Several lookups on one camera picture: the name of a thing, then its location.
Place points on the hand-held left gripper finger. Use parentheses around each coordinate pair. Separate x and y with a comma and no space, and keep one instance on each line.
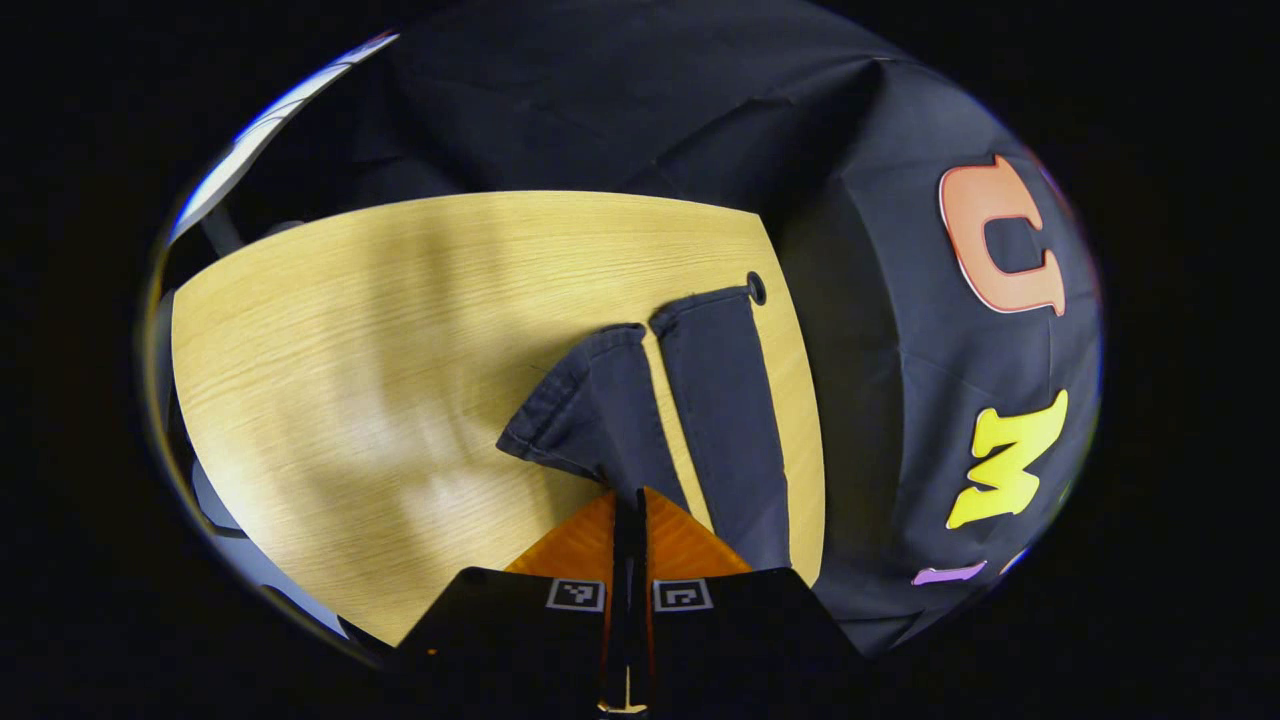
(619,600)
(642,600)

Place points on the dark blue jeans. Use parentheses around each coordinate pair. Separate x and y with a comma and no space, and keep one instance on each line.
(720,420)

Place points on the black backdrop cloth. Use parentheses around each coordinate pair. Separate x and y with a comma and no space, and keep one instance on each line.
(880,400)

